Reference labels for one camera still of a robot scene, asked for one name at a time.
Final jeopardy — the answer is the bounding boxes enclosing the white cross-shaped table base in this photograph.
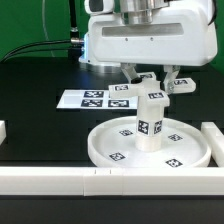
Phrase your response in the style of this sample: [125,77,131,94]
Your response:
[108,73,196,106]

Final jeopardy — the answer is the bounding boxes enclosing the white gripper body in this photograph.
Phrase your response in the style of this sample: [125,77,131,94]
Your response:
[88,6,217,66]

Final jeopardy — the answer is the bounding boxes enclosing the white round table top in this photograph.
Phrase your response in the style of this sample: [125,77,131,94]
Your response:
[88,116,211,169]

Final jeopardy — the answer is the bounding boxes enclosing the black cables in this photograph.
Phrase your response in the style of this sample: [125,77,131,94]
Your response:
[0,0,84,64]

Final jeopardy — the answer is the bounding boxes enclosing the white right fence rail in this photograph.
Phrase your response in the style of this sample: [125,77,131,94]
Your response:
[201,122,224,168]

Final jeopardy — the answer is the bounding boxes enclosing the white fence rail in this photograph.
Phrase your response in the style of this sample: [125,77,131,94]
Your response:
[0,120,6,145]
[0,167,224,196]
[201,122,224,168]

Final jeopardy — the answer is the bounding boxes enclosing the white marker sheet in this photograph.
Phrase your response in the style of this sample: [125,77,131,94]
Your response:
[57,90,137,109]

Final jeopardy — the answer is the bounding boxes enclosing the white front fence rail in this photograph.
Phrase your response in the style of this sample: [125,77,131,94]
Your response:
[0,167,224,196]

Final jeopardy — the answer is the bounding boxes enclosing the white left fence rail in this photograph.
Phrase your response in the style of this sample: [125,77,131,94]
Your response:
[0,120,6,145]

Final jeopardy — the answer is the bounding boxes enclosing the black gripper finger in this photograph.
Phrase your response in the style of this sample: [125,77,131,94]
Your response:
[163,65,180,94]
[121,63,142,84]

